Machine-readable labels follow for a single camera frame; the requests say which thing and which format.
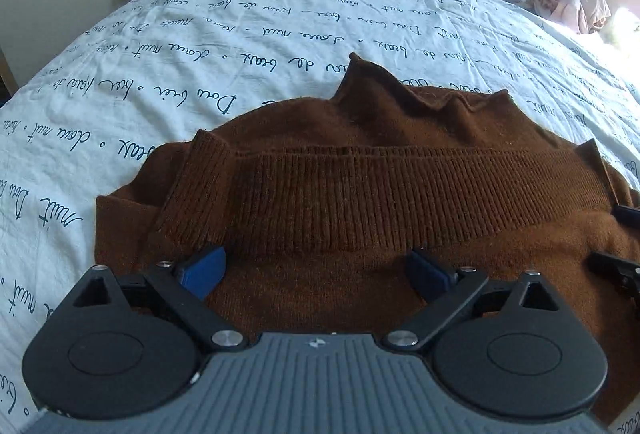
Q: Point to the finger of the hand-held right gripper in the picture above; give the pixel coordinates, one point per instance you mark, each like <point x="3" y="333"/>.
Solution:
<point x="612" y="268"/>
<point x="627" y="216"/>

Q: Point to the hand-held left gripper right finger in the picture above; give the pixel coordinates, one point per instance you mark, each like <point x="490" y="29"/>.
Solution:
<point x="425" y="274"/>

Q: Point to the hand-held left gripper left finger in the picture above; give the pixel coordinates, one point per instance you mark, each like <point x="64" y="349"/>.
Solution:
<point x="202" y="270"/>

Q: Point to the brown knit sweater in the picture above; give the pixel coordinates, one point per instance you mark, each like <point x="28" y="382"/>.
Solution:
<point x="375" y="184"/>

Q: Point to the white fluffy cloth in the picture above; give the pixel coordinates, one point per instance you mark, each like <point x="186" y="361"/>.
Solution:
<point x="622" y="28"/>

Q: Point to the white script-printed bed blanket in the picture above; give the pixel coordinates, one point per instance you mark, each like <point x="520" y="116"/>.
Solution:
<point x="210" y="33"/>

